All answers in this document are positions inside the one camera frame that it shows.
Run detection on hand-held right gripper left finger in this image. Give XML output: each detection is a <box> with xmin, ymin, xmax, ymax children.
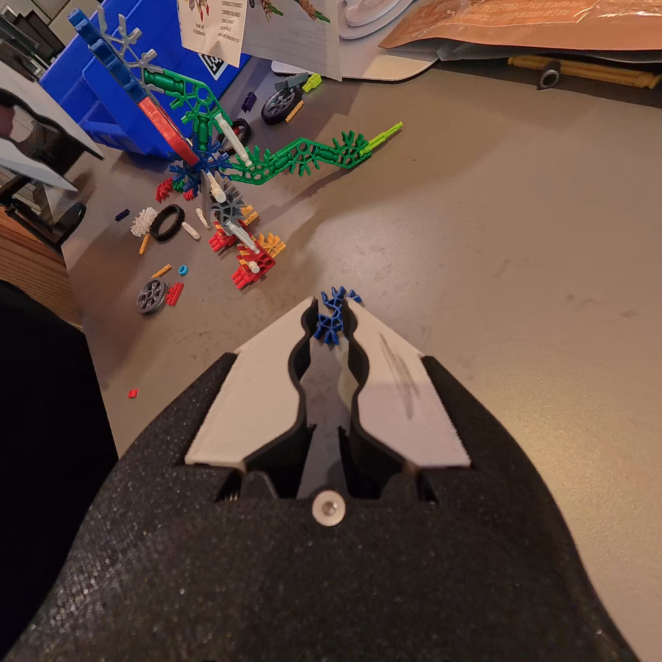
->
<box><xmin>184</xmin><ymin>296</ymin><xmax>321</xmax><ymax>499</ymax></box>

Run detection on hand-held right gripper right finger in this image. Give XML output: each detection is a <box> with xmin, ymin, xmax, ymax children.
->
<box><xmin>336</xmin><ymin>299</ymin><xmax>471</xmax><ymax>499</ymax></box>

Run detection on blue snowflake connector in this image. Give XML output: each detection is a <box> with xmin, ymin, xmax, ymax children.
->
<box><xmin>313</xmin><ymin>286</ymin><xmax>363</xmax><ymax>346</ymax></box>

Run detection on printed white leaflet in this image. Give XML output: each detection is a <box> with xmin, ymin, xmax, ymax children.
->
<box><xmin>177</xmin><ymin>0</ymin><xmax>248</xmax><ymax>68</ymax></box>

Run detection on wooden cabinet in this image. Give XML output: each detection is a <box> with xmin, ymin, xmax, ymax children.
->
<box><xmin>0</xmin><ymin>209</ymin><xmax>83</xmax><ymax>329</ymax></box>

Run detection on grey wheel with black tyre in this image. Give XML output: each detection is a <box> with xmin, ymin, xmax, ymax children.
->
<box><xmin>260</xmin><ymin>88</ymin><xmax>303</xmax><ymax>126</ymax></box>

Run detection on yellow rods with grey clip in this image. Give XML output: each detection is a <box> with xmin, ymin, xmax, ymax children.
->
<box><xmin>508</xmin><ymin>54</ymin><xmax>662</xmax><ymax>91</ymax></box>

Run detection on grey pulley wheel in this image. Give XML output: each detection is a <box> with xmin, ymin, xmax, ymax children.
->
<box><xmin>137</xmin><ymin>279</ymin><xmax>170</xmax><ymax>315</ymax></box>

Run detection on white snowflake connector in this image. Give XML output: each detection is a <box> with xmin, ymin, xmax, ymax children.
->
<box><xmin>130</xmin><ymin>207</ymin><xmax>158</xmax><ymax>239</ymax></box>

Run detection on blue plastic bin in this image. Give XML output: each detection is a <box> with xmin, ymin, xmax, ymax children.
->
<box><xmin>39</xmin><ymin>0</ymin><xmax>254</xmax><ymax>158</ymax></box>

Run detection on colourful construction toy model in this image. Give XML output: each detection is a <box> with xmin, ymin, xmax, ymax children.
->
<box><xmin>69</xmin><ymin>8</ymin><xmax>404</xmax><ymax>290</ymax></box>

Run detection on printed instruction sheet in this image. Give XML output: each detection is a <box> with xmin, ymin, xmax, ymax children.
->
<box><xmin>240</xmin><ymin>0</ymin><xmax>343</xmax><ymax>82</ymax></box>

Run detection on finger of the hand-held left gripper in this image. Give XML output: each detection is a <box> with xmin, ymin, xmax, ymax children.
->
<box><xmin>0</xmin><ymin>136</ymin><xmax>80</xmax><ymax>191</ymax></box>
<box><xmin>0</xmin><ymin>59</ymin><xmax>104</xmax><ymax>157</ymax></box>

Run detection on black rubber tyre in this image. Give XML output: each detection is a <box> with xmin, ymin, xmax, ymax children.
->
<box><xmin>220</xmin><ymin>118</ymin><xmax>252</xmax><ymax>156</ymax></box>
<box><xmin>149</xmin><ymin>204</ymin><xmax>186</xmax><ymax>243</ymax></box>

